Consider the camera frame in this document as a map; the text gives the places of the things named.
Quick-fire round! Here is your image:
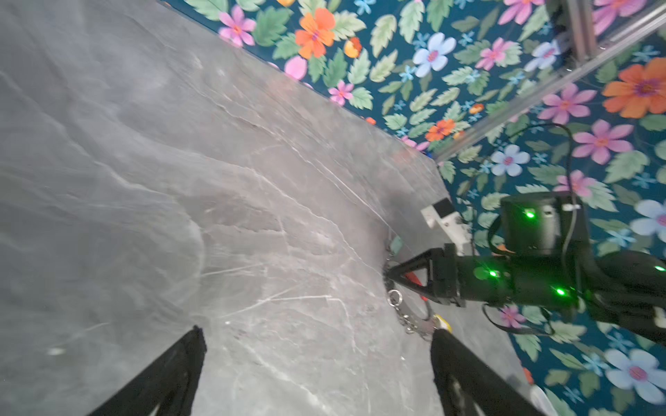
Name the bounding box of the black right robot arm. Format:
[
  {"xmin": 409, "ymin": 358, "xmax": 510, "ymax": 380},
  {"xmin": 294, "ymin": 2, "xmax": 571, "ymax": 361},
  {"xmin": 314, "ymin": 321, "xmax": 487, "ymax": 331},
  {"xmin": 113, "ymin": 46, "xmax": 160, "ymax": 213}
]
[{"xmin": 383, "ymin": 192, "xmax": 665, "ymax": 344}]

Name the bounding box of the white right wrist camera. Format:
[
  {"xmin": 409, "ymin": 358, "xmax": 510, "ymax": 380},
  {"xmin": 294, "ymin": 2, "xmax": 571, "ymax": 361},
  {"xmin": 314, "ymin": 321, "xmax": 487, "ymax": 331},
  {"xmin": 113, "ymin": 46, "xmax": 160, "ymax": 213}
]
[{"xmin": 421, "ymin": 197, "xmax": 472, "ymax": 256}]

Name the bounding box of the black right camera cable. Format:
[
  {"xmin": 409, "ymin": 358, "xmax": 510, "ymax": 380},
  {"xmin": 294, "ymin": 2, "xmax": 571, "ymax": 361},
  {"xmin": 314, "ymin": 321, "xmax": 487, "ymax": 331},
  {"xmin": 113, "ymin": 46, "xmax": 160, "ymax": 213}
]
[{"xmin": 480, "ymin": 121, "xmax": 586, "ymax": 336}]

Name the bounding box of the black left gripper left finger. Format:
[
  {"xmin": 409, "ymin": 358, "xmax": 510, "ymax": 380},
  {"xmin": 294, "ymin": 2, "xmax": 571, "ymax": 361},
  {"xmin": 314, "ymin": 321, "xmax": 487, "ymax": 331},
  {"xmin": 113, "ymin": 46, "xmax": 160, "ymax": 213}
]
[{"xmin": 92, "ymin": 326, "xmax": 207, "ymax": 416}]

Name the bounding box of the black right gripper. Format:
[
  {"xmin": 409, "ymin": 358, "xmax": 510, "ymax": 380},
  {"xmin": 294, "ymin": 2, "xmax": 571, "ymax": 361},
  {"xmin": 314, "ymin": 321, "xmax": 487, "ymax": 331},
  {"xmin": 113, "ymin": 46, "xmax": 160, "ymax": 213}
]
[{"xmin": 383, "ymin": 244, "xmax": 516, "ymax": 307}]

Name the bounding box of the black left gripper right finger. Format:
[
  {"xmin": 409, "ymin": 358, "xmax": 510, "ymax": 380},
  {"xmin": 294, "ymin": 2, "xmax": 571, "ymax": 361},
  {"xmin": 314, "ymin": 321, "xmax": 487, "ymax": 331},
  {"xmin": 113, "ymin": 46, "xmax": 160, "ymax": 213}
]
[{"xmin": 430, "ymin": 329, "xmax": 541, "ymax": 415}]

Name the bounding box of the aluminium frame post back right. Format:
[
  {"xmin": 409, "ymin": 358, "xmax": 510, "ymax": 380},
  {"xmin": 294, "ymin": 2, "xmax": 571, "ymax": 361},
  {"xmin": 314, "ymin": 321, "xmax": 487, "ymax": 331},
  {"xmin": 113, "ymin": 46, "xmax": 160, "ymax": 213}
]
[{"xmin": 434, "ymin": 1, "xmax": 665, "ymax": 163}]

